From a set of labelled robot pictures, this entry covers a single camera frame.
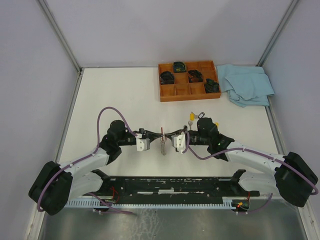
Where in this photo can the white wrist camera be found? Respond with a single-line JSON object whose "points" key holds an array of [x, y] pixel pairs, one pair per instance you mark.
{"points": [[142, 143], [181, 144]]}

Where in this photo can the aluminium frame post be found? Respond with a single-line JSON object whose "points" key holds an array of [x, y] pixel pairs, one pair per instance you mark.
{"points": [[44, 6], [278, 31]]}

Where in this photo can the dark rolled cloth orange pattern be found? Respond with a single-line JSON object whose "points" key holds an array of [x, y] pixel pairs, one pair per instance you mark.
{"points": [[195, 76]]}

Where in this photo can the wooden compartment tray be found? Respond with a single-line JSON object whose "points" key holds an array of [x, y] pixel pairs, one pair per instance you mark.
{"points": [[182, 89]]}

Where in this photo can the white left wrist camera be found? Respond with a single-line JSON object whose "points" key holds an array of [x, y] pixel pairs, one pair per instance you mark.
{"points": [[142, 143]]}

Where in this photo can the dark rolled cloth yellow pattern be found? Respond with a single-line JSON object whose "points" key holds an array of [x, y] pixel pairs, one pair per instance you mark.
{"points": [[179, 67]]}

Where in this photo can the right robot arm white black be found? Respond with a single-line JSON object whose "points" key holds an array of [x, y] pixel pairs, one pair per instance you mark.
{"points": [[286, 175]]}

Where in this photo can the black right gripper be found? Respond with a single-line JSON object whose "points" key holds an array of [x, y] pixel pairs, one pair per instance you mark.
{"points": [[169, 135]]}

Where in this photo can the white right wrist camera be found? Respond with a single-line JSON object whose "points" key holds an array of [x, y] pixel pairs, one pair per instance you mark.
{"points": [[181, 144]]}

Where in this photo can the metal key organizer red handle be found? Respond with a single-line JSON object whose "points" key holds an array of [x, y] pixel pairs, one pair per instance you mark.
{"points": [[163, 142]]}

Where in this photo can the dark rolled cloth grey pattern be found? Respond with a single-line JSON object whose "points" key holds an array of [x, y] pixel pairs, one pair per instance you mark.
{"points": [[167, 78]]}

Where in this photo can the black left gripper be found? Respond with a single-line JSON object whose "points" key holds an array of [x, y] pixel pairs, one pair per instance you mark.
{"points": [[148, 134]]}

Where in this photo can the light blue cloth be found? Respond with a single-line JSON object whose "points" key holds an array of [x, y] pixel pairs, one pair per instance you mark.
{"points": [[245, 85]]}

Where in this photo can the aluminium frame post left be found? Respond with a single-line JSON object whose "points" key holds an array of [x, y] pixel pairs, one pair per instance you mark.
{"points": [[44, 6]]}

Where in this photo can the aluminium frame post right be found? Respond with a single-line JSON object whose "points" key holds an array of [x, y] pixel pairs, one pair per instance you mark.
{"points": [[278, 31]]}

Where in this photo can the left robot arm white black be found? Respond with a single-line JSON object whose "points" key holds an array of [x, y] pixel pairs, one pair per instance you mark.
{"points": [[56, 184]]}

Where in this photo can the black hook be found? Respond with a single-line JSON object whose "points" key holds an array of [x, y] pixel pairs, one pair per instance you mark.
{"points": [[201, 115]]}

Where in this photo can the dark rolled cloth green pattern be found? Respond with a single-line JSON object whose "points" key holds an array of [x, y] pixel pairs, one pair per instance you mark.
{"points": [[211, 86]]}

